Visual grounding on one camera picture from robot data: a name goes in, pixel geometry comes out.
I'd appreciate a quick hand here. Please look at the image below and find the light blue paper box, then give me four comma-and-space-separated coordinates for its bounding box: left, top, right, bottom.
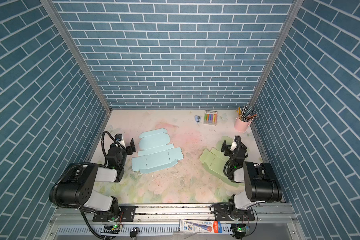
132, 129, 184, 174

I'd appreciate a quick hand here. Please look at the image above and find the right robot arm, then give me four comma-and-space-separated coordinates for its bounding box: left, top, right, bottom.
221, 138, 283, 220

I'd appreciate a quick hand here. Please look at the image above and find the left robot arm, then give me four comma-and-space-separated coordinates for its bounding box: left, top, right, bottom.
49, 135, 136, 222

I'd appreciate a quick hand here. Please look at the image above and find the light green paper box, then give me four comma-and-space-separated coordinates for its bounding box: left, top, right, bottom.
199, 136, 242, 188

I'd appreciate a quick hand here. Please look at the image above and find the pink pencil cup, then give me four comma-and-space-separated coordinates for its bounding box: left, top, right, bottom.
234, 117, 252, 133

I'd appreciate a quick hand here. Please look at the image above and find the coloured marker pack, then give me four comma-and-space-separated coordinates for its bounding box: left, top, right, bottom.
204, 110, 218, 126

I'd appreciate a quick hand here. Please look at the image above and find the red white blue package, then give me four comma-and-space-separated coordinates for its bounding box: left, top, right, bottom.
180, 219, 223, 234

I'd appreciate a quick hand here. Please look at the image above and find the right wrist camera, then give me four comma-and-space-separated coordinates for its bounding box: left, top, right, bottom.
230, 135, 242, 151

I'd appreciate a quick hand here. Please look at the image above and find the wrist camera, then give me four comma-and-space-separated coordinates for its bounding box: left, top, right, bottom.
230, 135, 242, 151
114, 134, 126, 148

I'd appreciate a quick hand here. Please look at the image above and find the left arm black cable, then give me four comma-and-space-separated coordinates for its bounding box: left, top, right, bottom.
100, 130, 117, 158

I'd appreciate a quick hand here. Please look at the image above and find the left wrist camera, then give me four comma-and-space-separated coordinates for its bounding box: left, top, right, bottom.
114, 134, 126, 148

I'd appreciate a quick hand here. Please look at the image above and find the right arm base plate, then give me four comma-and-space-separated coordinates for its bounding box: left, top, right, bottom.
210, 203, 255, 222

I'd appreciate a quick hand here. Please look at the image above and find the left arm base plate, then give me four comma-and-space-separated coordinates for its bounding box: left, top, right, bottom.
93, 205, 137, 223

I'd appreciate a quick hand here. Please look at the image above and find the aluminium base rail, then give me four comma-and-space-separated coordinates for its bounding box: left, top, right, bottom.
41, 203, 306, 240

